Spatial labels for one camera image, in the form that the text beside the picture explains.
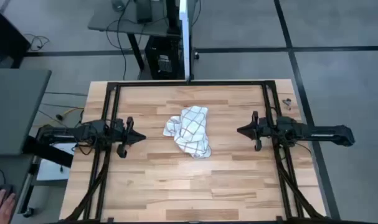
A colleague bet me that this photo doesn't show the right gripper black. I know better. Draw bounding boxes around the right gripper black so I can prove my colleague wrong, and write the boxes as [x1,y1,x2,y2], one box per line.
[237,111,272,152]

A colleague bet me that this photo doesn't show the black desk foot bar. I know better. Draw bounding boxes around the black desk foot bar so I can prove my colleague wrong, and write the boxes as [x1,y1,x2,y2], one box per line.
[22,135,74,169]

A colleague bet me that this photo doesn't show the black computer tower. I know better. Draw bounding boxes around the black computer tower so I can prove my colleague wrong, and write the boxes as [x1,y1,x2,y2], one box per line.
[144,35,185,80]

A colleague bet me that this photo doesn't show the person's hand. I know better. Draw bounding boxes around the person's hand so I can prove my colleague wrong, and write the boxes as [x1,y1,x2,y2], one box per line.
[0,189,17,224]

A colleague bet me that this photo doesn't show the black upright post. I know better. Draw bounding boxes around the black upright post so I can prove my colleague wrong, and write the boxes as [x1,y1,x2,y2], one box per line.
[166,0,181,35]

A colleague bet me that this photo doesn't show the black cabinet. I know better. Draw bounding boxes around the black cabinet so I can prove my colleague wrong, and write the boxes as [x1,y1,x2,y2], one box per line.
[0,2,31,69]

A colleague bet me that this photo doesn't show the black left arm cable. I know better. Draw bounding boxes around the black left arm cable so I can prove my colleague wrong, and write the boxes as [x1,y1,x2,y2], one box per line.
[72,140,96,156]

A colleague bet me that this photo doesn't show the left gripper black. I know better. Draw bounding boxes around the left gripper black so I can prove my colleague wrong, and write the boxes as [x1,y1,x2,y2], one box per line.
[113,116,147,158]

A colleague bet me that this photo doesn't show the thin black floor cable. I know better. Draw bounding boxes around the thin black floor cable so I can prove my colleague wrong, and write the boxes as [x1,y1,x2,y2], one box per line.
[44,91,88,97]

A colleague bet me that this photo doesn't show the small grey desk device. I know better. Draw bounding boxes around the small grey desk device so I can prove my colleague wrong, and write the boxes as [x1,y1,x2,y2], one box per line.
[111,0,126,12]

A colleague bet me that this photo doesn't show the yellow floor cable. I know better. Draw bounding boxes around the yellow floor cable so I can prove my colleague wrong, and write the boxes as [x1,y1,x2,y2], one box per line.
[32,107,84,128]

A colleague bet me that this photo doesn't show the coiled black floor cable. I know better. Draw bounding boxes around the coiled black floor cable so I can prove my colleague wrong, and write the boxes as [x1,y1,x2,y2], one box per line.
[23,33,50,52]

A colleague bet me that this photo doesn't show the black power adapter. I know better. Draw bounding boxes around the black power adapter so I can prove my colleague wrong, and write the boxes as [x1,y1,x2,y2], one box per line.
[135,0,153,23]

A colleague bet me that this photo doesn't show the white checked kitchen towel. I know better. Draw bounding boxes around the white checked kitchen towel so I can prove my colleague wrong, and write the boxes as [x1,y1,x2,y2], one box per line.
[163,105,212,159]

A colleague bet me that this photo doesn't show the long black desk cable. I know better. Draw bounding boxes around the long black desk cable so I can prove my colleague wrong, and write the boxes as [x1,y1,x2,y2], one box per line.
[106,0,130,81]

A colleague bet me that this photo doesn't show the black metal table frame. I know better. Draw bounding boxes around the black metal table frame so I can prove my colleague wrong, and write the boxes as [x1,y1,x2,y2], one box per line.
[62,80,326,224]

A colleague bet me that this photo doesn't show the large grey desk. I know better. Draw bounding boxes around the large grey desk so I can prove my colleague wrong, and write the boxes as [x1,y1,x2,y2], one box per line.
[0,68,52,156]

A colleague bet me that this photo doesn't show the white upright camera post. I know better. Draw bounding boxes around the white upright camera post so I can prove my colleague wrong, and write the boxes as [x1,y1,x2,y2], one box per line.
[179,0,192,81]

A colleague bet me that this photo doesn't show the grey desk with black leg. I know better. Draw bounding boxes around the grey desk with black leg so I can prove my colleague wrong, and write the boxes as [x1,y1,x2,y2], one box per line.
[88,0,181,72]

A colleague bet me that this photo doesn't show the white flat sheet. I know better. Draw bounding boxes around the white flat sheet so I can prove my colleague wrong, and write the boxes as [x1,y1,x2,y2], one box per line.
[35,142,77,182]

